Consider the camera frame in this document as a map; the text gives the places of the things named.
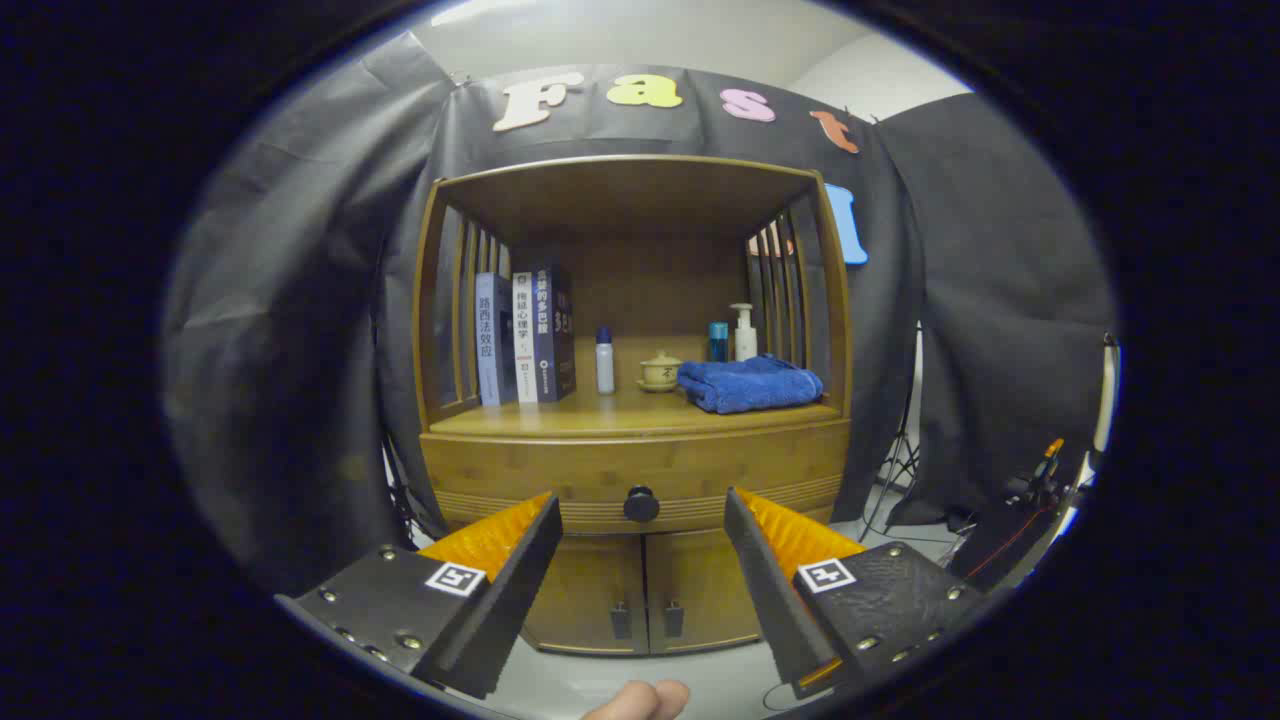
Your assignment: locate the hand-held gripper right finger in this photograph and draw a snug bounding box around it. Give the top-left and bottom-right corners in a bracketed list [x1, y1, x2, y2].
[723, 486, 989, 700]

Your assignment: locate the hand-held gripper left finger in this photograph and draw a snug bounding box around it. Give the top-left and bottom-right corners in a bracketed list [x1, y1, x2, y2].
[273, 489, 564, 700]

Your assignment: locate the wooden drawer with black knob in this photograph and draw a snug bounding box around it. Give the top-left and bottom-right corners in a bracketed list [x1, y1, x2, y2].
[420, 418, 851, 534]

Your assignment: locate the wooden cabinet door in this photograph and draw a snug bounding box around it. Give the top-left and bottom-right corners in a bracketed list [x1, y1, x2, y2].
[520, 535, 649, 656]
[645, 530, 766, 653]

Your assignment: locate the wooden countertop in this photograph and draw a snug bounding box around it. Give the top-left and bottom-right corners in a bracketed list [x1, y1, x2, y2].
[430, 335, 841, 436]

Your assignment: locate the wooden cabinet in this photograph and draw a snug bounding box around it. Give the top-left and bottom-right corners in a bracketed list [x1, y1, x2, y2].
[412, 153, 853, 656]

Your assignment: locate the folded blue towel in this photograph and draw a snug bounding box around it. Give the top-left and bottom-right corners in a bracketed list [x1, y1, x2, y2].
[677, 355, 825, 415]

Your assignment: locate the black device with orange tip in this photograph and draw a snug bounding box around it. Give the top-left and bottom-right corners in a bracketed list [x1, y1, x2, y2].
[948, 438, 1091, 591]

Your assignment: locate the beige lidded tea cup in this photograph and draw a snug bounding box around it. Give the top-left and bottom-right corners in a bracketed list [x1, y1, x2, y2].
[637, 351, 685, 393]

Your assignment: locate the white book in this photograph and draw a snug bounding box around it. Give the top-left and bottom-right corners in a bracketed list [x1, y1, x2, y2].
[512, 270, 541, 404]

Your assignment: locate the light blue-grey book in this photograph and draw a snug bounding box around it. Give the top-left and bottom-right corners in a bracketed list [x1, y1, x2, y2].
[475, 272, 516, 407]

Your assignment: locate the dark blue book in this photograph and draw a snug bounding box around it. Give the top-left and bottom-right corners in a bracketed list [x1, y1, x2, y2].
[533, 264, 577, 403]

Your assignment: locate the white object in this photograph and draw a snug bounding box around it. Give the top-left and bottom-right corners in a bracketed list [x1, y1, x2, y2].
[1092, 335, 1121, 456]

